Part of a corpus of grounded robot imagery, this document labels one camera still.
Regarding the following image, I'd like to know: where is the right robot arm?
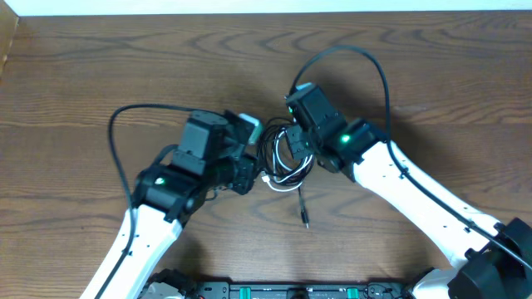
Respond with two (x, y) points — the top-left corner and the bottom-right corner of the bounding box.
(286, 84), (531, 298)

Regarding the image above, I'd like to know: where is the left camera cable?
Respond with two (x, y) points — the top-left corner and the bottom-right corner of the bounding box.
(94, 103), (234, 299)

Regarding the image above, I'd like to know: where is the right camera cable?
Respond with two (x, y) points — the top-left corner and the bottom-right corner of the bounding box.
(288, 44), (532, 271)

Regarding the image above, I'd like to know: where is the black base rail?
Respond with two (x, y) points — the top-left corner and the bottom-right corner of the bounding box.
(140, 281), (421, 299)

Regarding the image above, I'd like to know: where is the camera cable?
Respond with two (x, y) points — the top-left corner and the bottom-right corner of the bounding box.
(94, 103), (234, 299)
(288, 44), (532, 271)

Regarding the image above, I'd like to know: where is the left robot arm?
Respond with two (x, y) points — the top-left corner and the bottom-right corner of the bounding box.
(82, 110), (262, 298)

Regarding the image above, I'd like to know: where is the white usb cable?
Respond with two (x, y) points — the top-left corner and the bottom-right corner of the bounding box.
(261, 130), (315, 193)

